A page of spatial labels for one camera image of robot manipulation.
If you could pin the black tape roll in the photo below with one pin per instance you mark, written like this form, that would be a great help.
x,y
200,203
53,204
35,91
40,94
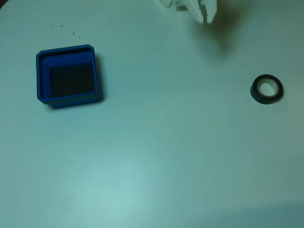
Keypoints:
x,y
255,95

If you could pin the blue square plastic box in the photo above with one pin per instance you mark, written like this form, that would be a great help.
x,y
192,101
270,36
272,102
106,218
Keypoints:
x,y
71,101

